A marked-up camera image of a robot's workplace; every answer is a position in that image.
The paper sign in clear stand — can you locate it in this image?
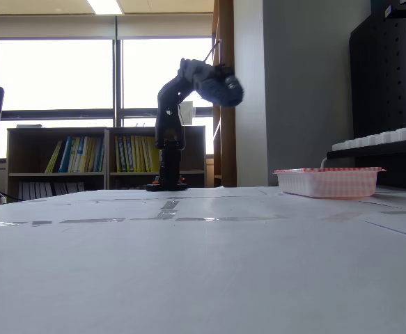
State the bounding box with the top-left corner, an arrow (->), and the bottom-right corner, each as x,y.
178,100 -> 196,126

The tall brown wooden shelf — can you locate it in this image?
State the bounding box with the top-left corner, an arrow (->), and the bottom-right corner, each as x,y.
211,0 -> 237,189

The narrow beige roller blind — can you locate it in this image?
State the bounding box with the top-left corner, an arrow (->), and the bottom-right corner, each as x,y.
116,15 -> 214,40

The ceiling light panel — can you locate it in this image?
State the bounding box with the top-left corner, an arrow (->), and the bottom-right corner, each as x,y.
86,0 -> 125,15

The long silver tape strip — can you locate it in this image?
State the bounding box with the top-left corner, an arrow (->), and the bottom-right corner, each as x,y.
174,215 -> 289,223

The pink checkered paper tray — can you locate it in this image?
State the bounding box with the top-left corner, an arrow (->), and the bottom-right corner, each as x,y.
272,166 -> 387,200

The black pegboard panel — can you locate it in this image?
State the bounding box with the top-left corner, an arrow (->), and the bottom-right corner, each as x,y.
348,10 -> 406,140

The row of yellow blue books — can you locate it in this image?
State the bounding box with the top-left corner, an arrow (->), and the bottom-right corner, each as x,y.
45,136 -> 105,174

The white keyboard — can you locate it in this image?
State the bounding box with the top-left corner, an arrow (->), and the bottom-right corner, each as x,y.
331,123 -> 406,152

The wide beige roller blind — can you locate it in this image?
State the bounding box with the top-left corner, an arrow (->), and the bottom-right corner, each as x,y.
0,16 -> 116,41

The black desk riser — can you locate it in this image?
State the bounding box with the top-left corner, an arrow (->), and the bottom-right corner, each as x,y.
326,138 -> 406,192

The short silver tape strip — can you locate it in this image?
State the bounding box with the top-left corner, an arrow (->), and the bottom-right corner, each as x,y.
58,217 -> 127,223

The black box with white label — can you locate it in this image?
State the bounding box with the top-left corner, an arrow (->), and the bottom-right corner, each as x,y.
383,0 -> 406,20

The low wooden bookshelf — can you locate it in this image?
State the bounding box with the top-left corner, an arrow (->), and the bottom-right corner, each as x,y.
6,125 -> 208,201

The row of white binders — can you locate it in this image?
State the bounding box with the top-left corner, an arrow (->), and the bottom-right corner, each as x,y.
17,180 -> 86,201

